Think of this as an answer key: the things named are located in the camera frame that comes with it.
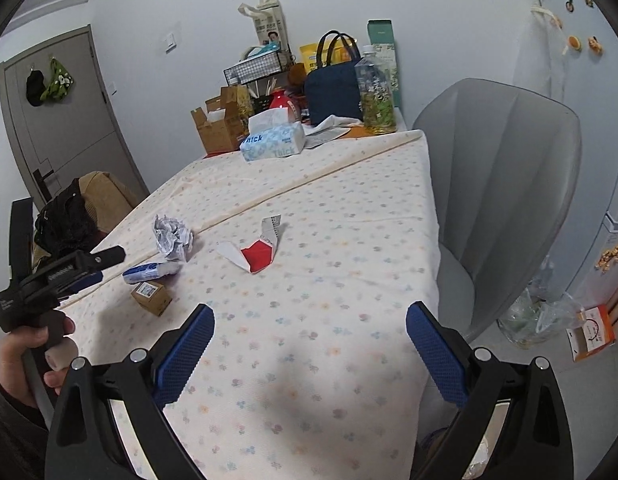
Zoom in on clear plastic bag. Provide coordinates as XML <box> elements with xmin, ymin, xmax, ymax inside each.
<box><xmin>498</xmin><ymin>257</ymin><xmax>584</xmax><ymax>351</ymax></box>

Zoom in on yellow snack packet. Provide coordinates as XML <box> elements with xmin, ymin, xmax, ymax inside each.
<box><xmin>299</xmin><ymin>42</ymin><xmax>351</xmax><ymax>73</ymax></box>

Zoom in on person's left forearm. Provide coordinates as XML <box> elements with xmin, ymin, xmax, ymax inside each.
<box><xmin>0</xmin><ymin>370</ymin><xmax>51</xmax><ymax>480</ymax></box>

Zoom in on clear plastic drink bottle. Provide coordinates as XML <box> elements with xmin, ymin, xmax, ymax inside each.
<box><xmin>355</xmin><ymin>44</ymin><xmax>396</xmax><ymax>135</ymax></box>

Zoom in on white hanging tote bag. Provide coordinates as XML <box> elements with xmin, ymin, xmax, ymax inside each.
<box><xmin>513</xmin><ymin>0</ymin><xmax>566</xmax><ymax>116</ymax></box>

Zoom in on blue white small packet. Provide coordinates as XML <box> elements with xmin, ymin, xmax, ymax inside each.
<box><xmin>122</xmin><ymin>260</ymin><xmax>181</xmax><ymax>285</ymax></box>

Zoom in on grey door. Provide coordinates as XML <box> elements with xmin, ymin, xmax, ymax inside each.
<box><xmin>0</xmin><ymin>25</ymin><xmax>150</xmax><ymax>211</ymax></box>

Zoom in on navy lunch bag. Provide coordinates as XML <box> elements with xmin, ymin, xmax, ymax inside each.
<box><xmin>304</xmin><ymin>31</ymin><xmax>365</xmax><ymax>126</ymax></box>

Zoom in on grey printed booklet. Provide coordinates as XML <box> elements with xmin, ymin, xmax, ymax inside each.
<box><xmin>304</xmin><ymin>130</ymin><xmax>340</xmax><ymax>150</ymax></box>

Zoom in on floral patterned blanket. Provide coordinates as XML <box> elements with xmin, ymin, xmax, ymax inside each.
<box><xmin>56</xmin><ymin>130</ymin><xmax>442</xmax><ymax>480</ymax></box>

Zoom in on printed paper ball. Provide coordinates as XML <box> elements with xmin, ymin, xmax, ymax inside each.
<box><xmin>153</xmin><ymin>214</ymin><xmax>195</xmax><ymax>263</ymax></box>

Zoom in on grey shell chair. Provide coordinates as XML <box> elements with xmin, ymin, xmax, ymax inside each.
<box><xmin>411</xmin><ymin>78</ymin><xmax>582</xmax><ymax>343</ymax></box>

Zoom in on person's left hand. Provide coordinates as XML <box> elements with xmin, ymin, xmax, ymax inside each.
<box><xmin>0</xmin><ymin>315</ymin><xmax>76</xmax><ymax>407</ymax></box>

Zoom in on green hanging hat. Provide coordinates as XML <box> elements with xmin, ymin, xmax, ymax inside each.
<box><xmin>42</xmin><ymin>57</ymin><xmax>73</xmax><ymax>104</ymax></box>

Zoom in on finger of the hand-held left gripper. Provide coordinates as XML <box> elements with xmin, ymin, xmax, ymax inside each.
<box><xmin>54</xmin><ymin>269</ymin><xmax>104</xmax><ymax>305</ymax></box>
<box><xmin>36</xmin><ymin>245</ymin><xmax>126</xmax><ymax>286</ymax></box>

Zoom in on blue white tissue box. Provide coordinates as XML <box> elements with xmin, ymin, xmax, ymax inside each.
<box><xmin>239</xmin><ymin>110</ymin><xmax>306</xmax><ymax>162</ymax></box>

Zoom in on yellow popcorn fridge magnet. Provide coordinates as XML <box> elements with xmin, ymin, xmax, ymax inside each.
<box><xmin>594</xmin><ymin>237</ymin><xmax>618</xmax><ymax>273</ymax></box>

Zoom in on open brown cardboard box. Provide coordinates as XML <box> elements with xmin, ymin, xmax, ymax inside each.
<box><xmin>191</xmin><ymin>85</ymin><xmax>252</xmax><ymax>156</ymax></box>

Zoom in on white refrigerator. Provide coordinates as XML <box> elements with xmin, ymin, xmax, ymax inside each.
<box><xmin>511</xmin><ymin>0</ymin><xmax>618</xmax><ymax>346</ymax></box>

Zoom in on brown upholstered chair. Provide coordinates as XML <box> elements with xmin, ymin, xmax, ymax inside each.
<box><xmin>79</xmin><ymin>171</ymin><xmax>150</xmax><ymax>233</ymax></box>

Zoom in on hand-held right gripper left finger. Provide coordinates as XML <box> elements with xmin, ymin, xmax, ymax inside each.
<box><xmin>44</xmin><ymin>302</ymin><xmax>216</xmax><ymax>480</ymax></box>

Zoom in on brown plush toy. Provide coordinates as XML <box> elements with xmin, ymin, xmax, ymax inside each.
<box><xmin>288</xmin><ymin>62</ymin><xmax>310</xmax><ymax>93</ymax></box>

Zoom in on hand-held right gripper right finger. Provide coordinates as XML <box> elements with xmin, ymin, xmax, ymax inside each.
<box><xmin>405</xmin><ymin>301</ymin><xmax>574</xmax><ymax>480</ymax></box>

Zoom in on tall green box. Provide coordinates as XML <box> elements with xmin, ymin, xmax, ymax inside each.
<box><xmin>367</xmin><ymin>20</ymin><xmax>401</xmax><ymax>108</ymax></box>

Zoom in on black wire basket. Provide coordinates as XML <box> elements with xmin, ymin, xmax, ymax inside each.
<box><xmin>224</xmin><ymin>51</ymin><xmax>294</xmax><ymax>86</ymax></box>

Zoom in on orange white box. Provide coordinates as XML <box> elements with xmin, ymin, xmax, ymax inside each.
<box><xmin>566</xmin><ymin>305</ymin><xmax>617</xmax><ymax>363</ymax></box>

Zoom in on white crumpled cloth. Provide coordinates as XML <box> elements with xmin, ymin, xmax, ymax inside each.
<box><xmin>309</xmin><ymin>114</ymin><xmax>365</xmax><ymax>133</ymax></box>

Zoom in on red white torn carton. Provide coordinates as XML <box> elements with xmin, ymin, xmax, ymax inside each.
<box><xmin>216</xmin><ymin>214</ymin><xmax>285</xmax><ymax>273</ymax></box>

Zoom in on black hanging hat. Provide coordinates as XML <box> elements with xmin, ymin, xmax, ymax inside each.
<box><xmin>25</xmin><ymin>69</ymin><xmax>48</xmax><ymax>107</ymax></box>

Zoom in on small brown cardboard box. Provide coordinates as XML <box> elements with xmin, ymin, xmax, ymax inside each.
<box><xmin>131</xmin><ymin>280</ymin><xmax>173</xmax><ymax>317</ymax></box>

